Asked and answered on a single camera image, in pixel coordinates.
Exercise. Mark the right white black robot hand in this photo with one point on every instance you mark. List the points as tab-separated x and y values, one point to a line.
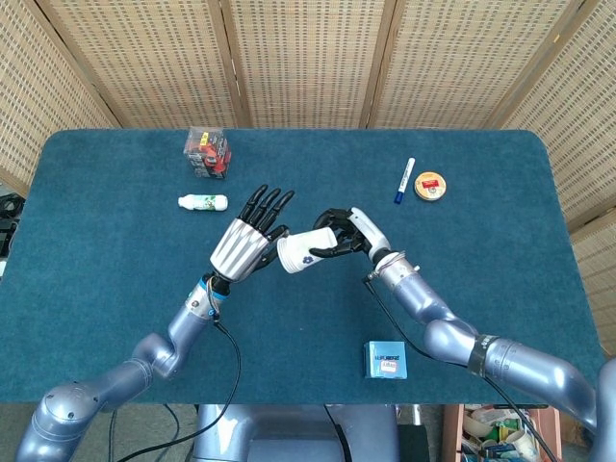
368	231

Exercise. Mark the light blue speaker box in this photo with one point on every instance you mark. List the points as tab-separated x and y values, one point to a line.
385	361

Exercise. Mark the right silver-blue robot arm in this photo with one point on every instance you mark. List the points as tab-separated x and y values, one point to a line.
433	313

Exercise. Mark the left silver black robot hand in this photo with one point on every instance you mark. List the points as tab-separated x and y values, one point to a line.
240	245

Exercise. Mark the silver-blue robot torso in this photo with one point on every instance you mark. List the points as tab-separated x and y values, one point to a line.
289	433

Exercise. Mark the black equipment pile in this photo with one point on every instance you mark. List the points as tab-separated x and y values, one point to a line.
9	216

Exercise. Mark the wooden shelf with clutter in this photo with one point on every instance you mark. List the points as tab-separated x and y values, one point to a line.
500	433

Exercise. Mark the white marker blue cap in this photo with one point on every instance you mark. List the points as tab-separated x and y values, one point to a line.
405	179

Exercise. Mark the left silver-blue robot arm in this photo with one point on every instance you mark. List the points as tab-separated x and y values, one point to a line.
159	346

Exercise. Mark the round yellow tin red label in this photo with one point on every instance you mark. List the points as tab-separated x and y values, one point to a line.
430	187

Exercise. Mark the white floral paper cup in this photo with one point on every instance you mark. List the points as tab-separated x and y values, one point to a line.
284	256
289	255
281	255
308	243

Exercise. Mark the white bottle green print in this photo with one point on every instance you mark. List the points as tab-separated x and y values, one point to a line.
203	201

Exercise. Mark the woven wood screen panel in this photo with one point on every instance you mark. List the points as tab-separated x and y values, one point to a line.
597	289
144	58
572	125
43	96
308	58
471	62

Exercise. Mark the clear box with red toy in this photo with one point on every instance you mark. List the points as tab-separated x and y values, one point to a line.
208	153

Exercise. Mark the blue felt table cloth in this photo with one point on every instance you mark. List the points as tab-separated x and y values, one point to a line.
120	269

